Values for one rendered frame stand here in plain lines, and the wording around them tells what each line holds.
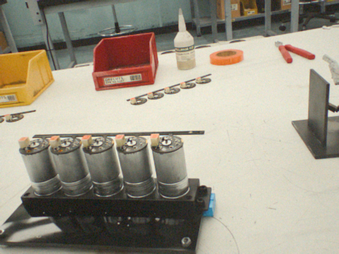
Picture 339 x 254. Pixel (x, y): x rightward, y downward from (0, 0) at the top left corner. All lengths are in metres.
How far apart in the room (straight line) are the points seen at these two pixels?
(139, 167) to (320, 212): 0.14
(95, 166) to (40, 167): 0.05
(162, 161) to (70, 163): 0.08
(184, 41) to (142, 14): 4.11
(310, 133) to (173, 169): 0.18
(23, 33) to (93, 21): 0.86
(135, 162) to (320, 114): 0.19
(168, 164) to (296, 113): 0.22
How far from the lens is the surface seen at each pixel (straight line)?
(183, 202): 0.28
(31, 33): 4.96
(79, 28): 4.82
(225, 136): 0.40
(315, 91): 0.38
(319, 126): 0.38
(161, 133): 0.29
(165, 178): 0.27
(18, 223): 0.33
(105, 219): 0.30
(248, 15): 4.44
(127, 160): 0.27
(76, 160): 0.30
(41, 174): 0.32
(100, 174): 0.29
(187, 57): 0.64
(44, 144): 0.31
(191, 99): 0.51
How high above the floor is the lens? 0.94
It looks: 26 degrees down
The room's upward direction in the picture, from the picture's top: 9 degrees counter-clockwise
